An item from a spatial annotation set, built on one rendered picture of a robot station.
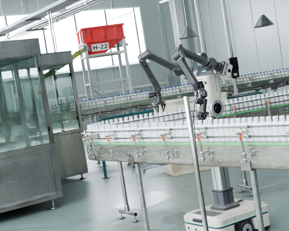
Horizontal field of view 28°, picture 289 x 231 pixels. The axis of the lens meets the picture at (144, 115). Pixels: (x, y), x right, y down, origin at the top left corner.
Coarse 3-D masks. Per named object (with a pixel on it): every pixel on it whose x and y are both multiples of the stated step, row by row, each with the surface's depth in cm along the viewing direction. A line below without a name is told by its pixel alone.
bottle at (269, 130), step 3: (267, 117) 377; (270, 117) 377; (267, 120) 377; (270, 120) 377; (267, 123) 376; (270, 123) 376; (267, 129) 377; (270, 129) 376; (267, 132) 377; (270, 132) 376; (267, 138) 378; (270, 138) 376; (270, 141) 377
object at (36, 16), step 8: (64, 0) 970; (72, 0) 977; (48, 8) 1026; (56, 8) 1033; (32, 16) 1089; (40, 16) 1105; (16, 24) 1159; (24, 24) 1179; (0, 32) 1243; (8, 32) 1263
